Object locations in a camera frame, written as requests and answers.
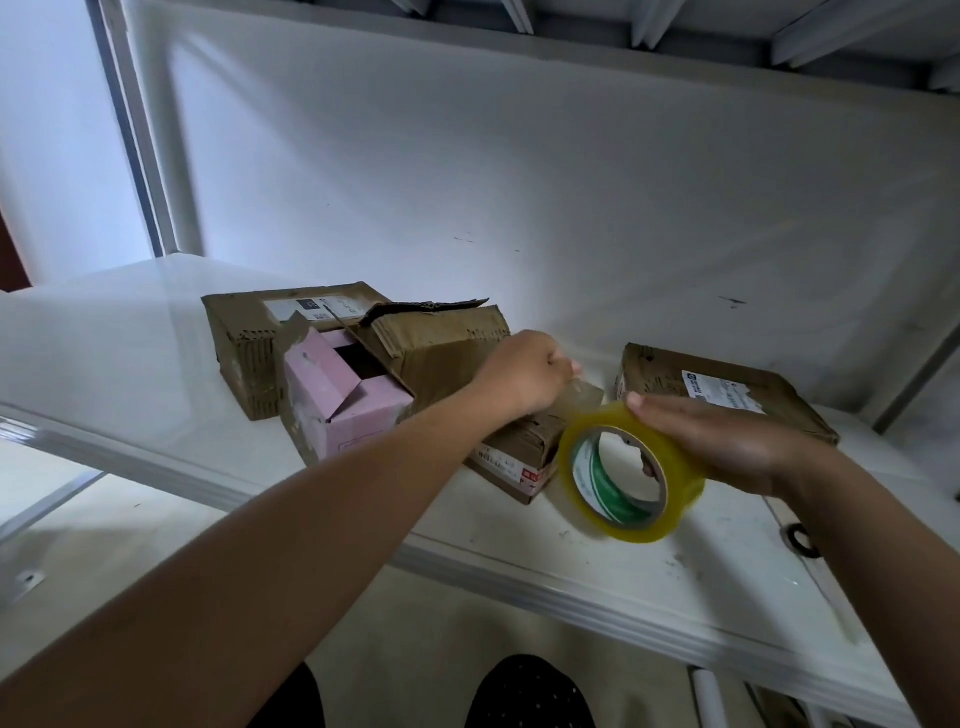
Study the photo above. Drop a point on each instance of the person's left hand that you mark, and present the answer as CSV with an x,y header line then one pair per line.
x,y
525,375

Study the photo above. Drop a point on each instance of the person's right hand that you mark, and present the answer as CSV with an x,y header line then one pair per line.
x,y
735,443

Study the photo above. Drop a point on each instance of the yellow tape roll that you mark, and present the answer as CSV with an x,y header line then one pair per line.
x,y
678,503

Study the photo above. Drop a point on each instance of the small cardboard box red label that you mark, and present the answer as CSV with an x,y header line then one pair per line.
x,y
518,458

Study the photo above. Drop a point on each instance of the corrugated cardboard box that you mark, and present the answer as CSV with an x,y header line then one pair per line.
x,y
443,345

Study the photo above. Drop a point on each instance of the pink carton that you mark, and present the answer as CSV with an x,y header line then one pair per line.
x,y
353,413

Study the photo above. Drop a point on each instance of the long cardboard box white label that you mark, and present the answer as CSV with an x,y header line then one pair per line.
x,y
240,353

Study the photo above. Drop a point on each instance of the person's left forearm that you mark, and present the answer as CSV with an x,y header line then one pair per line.
x,y
240,600

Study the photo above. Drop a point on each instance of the person's right forearm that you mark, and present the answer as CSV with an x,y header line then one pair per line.
x,y
885,585

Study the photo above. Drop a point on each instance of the person's black trousers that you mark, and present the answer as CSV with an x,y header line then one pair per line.
x,y
533,695

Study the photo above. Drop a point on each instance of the white tube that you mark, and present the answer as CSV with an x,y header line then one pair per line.
x,y
708,702

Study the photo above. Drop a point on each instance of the white metal shelf rack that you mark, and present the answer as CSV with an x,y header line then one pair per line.
x,y
105,360

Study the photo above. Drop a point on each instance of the red-brown door frame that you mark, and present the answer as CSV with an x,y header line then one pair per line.
x,y
12,255

